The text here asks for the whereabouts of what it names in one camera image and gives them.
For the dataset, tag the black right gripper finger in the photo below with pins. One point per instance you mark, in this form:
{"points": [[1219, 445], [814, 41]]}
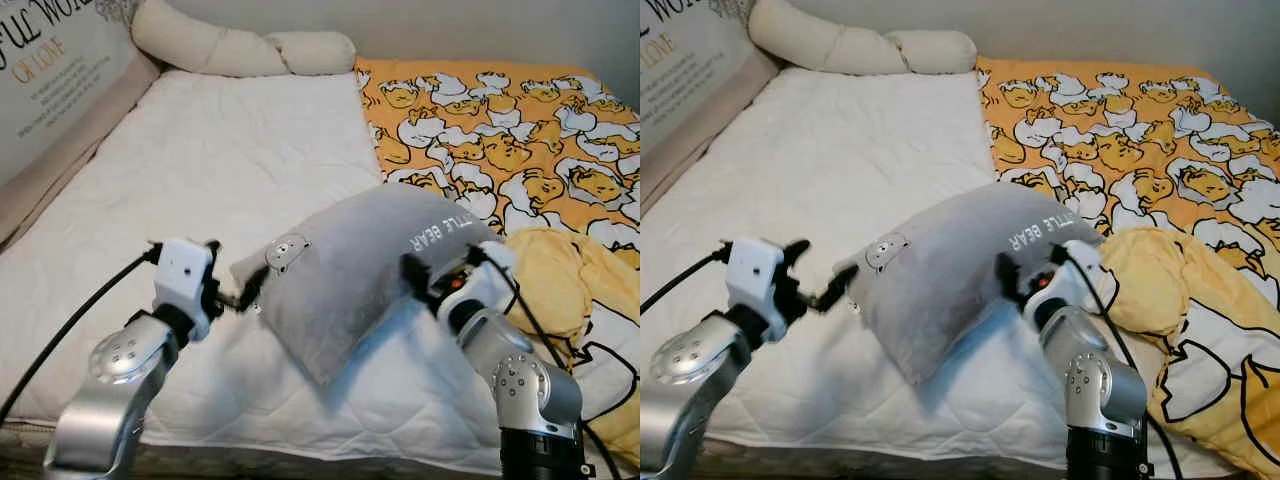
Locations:
{"points": [[1009, 276], [413, 274]]}

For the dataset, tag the grey little bear pillow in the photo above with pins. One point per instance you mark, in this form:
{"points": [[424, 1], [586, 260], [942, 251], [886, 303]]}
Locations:
{"points": [[350, 270], [950, 270]]}

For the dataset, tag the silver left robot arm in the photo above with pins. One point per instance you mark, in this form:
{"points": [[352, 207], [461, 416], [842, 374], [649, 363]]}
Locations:
{"points": [[690, 390], [115, 390]]}

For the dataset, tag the white quilted mattress pad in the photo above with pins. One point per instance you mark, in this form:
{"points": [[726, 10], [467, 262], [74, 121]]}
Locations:
{"points": [[200, 150], [820, 150]]}

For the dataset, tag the orange egg print bedspread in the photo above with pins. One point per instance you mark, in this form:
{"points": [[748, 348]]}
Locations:
{"points": [[1130, 130], [500, 130]]}

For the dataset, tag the cream long bolster pillow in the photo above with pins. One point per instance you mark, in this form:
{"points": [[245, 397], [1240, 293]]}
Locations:
{"points": [[820, 38], [200, 40]]}

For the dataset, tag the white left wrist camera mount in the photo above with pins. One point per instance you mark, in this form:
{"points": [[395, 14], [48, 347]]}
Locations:
{"points": [[182, 275], [752, 275]]}

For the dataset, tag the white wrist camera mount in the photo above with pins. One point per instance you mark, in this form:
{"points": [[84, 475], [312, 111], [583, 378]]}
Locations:
{"points": [[488, 278], [182, 275], [752, 275], [1072, 280]]}

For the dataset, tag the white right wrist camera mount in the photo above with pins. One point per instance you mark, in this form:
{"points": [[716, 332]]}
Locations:
{"points": [[1072, 280], [488, 278]]}

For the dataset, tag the beige padded bed frame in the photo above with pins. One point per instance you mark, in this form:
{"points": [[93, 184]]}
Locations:
{"points": [[700, 130], [70, 165]]}

